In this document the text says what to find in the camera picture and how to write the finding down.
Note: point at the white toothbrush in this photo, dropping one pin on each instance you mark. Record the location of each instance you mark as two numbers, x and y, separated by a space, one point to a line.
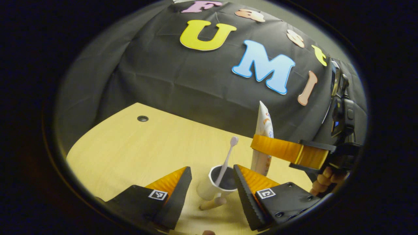
228 156

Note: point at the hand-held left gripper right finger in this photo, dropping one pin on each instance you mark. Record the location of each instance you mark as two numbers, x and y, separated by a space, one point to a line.
243 195

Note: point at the black backdrop cloth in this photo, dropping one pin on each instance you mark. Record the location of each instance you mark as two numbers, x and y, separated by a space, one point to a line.
183 85

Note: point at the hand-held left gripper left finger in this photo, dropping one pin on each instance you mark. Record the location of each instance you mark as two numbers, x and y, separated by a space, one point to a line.
179 199

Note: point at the white toothpaste tube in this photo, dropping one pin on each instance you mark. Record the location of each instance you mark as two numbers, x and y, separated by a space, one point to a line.
264 124

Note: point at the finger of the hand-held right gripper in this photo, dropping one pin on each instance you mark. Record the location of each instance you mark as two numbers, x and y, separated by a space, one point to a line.
313 147

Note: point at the wooden desktop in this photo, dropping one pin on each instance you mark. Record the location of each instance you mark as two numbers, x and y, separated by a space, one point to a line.
137 156

